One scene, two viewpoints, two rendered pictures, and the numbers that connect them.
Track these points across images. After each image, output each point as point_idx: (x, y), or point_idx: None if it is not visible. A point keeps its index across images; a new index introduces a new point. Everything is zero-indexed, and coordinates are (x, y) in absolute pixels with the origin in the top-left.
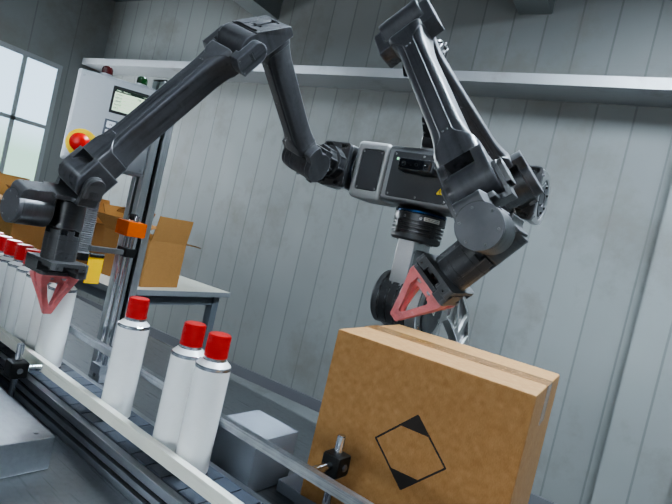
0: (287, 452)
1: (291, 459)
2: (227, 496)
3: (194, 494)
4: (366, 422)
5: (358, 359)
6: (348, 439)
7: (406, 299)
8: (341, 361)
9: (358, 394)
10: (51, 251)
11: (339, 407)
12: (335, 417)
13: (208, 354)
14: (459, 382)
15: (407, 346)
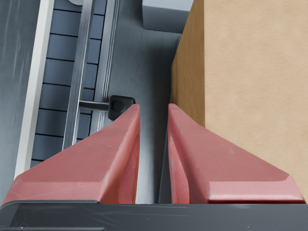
0: (81, 68)
1: (72, 79)
2: (33, 58)
3: (57, 21)
4: (181, 107)
5: (194, 52)
6: (178, 92)
7: (173, 133)
8: (191, 24)
9: (186, 80)
10: None
11: (182, 62)
12: (180, 63)
13: None
14: None
15: (266, 122)
